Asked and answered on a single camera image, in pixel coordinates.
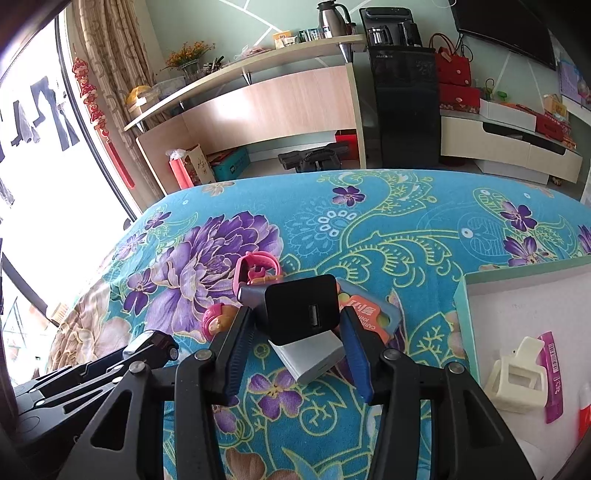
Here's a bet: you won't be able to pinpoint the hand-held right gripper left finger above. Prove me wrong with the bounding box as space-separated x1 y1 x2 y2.
76 305 254 480

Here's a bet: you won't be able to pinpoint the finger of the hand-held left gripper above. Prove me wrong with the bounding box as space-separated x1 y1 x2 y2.
28 371 127 416
41 351 134 389

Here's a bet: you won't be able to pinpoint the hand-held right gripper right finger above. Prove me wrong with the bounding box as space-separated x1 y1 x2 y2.
339 307 536 480

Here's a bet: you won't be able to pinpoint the black toy car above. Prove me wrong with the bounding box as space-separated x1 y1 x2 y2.
121 329 180 366

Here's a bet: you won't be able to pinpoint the black charger block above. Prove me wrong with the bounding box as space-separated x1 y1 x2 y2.
264 274 341 346

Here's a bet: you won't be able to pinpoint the light green cardboard box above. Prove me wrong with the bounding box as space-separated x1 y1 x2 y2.
453 256 591 480

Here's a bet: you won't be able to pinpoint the magenta tube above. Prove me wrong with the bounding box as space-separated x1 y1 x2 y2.
540 330 565 424

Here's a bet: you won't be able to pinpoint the pink toy dog figure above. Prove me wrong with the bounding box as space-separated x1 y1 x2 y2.
203 302 243 343

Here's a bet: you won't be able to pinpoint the pink and blue utility knife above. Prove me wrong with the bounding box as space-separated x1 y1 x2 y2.
335 277 402 344

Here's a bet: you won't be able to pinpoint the white power adapter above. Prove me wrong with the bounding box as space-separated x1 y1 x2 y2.
269 330 346 385

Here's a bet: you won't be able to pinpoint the pink wrist watch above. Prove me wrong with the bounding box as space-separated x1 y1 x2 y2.
232 251 283 301

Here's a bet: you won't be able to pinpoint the floral printed blanket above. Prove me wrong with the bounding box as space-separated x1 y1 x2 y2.
46 168 591 480

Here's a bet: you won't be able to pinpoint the cream hair clip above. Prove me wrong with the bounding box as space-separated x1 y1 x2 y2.
480 336 548 414

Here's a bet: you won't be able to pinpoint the teal storage crate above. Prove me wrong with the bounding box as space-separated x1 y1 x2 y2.
208 148 252 183

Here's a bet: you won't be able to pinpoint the red gift bag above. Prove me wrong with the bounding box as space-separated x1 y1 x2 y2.
166 148 197 190

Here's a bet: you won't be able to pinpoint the beige paper bag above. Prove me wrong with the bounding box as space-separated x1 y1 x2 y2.
187 144 216 185

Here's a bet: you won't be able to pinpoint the black folded stand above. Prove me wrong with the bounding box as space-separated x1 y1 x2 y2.
277 143 345 174

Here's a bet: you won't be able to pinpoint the red box under desk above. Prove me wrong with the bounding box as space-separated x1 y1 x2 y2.
335 131 360 160

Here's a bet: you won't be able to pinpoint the small red item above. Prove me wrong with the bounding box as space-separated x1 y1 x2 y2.
577 390 591 444

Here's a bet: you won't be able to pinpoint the wooden desk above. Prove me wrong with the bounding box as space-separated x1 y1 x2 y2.
122 34 370 197

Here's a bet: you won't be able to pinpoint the black water dispenser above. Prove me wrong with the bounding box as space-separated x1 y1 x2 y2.
359 7 441 169

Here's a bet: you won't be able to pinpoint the red knot ornament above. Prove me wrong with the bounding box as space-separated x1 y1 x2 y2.
71 56 136 190

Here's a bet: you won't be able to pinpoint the white television stand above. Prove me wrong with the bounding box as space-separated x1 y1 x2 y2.
438 111 583 185

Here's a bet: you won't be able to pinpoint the hanging dark clothes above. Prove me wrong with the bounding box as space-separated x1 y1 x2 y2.
0 76 79 160

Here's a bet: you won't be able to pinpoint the yellow round container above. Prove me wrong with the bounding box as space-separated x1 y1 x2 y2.
126 85 155 112

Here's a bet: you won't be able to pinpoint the red gift box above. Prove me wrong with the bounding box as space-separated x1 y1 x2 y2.
438 84 482 114

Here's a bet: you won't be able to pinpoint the white flat box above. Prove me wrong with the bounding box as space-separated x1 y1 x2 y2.
480 99 539 132

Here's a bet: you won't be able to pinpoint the yellow flower vase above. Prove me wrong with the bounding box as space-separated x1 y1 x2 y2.
161 41 217 81

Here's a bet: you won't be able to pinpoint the patterned beige curtain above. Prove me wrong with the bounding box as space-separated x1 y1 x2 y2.
69 0 160 195

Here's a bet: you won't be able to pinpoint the red handbag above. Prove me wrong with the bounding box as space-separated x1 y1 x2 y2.
429 33 472 88

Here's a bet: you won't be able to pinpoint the steel thermos jug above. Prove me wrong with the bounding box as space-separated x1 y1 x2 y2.
317 1 352 39

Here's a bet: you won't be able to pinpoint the black television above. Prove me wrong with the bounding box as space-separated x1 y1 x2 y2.
450 0 557 71

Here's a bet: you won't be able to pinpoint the wall poster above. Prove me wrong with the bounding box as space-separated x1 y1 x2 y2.
556 55 591 104

